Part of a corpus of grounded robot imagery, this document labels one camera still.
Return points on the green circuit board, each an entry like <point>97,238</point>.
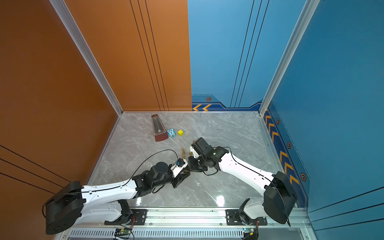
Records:
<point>123,234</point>
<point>253,235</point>

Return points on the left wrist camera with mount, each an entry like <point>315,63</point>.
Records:
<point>178,167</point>

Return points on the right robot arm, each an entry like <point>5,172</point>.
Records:
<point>278,195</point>

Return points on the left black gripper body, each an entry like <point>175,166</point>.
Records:
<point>176,180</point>

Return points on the dark red metronome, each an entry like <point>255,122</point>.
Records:
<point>160,132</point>

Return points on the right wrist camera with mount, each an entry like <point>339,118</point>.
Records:
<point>195,154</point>

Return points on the right green circuit board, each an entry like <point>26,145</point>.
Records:
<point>253,235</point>

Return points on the front aluminium rail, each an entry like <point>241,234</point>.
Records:
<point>195,224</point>

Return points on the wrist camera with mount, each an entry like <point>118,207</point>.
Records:
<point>178,167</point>
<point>195,154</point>

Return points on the right aluminium corner post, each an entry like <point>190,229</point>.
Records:
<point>295,38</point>

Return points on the left aluminium corner post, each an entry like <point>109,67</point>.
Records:
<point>74,31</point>

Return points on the left green circuit board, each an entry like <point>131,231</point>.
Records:
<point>123,234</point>

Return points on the blue owl toy cube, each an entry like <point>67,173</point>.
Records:
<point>171,133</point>

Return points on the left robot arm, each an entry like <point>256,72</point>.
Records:
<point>75,203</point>

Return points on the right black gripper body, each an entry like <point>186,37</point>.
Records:
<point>193,165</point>

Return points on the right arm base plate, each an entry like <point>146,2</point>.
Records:
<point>238,217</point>

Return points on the aluminium corner post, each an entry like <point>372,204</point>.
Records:
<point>74,31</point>
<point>295,38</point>

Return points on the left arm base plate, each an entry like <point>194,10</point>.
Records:
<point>137,217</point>

